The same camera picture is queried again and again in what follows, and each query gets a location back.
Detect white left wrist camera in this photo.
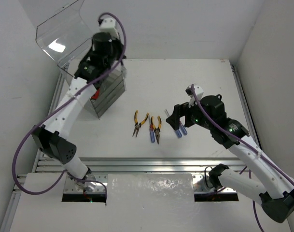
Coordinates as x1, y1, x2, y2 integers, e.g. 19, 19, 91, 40
99, 18, 120, 39

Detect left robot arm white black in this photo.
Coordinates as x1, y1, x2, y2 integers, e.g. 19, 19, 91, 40
32, 32, 125, 192

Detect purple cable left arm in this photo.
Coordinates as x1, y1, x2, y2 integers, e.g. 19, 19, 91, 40
12, 12, 127, 196

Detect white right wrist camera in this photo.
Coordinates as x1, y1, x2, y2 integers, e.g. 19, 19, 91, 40
185, 84, 204, 108

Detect red handled adjustable wrench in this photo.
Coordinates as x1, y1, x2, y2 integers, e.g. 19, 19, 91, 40
90, 88, 100, 100

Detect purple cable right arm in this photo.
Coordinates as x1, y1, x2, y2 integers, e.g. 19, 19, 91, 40
190, 84, 294, 232

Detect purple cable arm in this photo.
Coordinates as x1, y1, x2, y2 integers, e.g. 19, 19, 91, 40
12, 12, 127, 196
190, 84, 294, 232

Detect black handled adjustable wrench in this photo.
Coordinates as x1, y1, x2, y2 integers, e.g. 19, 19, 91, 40
120, 61, 127, 78

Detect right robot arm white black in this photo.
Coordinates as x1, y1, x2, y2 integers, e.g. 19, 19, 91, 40
166, 95, 294, 223

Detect aluminium frame rail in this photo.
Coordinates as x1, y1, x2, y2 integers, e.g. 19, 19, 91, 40
1, 59, 259, 232

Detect yellow black needle-nose pliers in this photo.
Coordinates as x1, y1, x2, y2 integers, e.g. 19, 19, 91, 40
132, 110, 149, 137

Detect yellow black long-nose pliers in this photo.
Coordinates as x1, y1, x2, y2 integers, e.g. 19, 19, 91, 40
151, 116, 162, 144

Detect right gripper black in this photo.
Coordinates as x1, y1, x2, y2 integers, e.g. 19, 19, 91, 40
166, 95, 213, 130

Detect clear stacked plastic container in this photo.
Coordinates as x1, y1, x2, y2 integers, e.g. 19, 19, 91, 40
90, 61, 125, 118

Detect red blue screwdriver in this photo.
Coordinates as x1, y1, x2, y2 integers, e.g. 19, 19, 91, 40
180, 121, 188, 135
148, 116, 155, 143
165, 109, 182, 139

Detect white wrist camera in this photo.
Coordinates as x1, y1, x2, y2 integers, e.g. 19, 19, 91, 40
185, 84, 204, 108
99, 18, 120, 39

